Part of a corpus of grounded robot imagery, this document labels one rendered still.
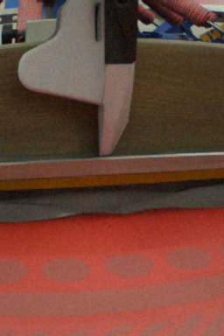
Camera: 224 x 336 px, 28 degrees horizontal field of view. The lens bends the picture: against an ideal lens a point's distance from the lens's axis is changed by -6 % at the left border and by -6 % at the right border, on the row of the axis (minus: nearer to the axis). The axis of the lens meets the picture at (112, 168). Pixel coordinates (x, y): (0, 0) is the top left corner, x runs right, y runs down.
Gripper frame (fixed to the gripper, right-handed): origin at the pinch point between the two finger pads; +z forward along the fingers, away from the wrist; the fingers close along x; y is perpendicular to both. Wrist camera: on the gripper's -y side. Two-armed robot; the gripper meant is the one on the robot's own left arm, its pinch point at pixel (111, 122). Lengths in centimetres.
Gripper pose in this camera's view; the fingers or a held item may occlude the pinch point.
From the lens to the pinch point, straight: 27.8
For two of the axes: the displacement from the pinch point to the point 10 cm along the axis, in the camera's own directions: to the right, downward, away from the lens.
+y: -9.9, 0.5, -1.6
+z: 0.0, 9.5, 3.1
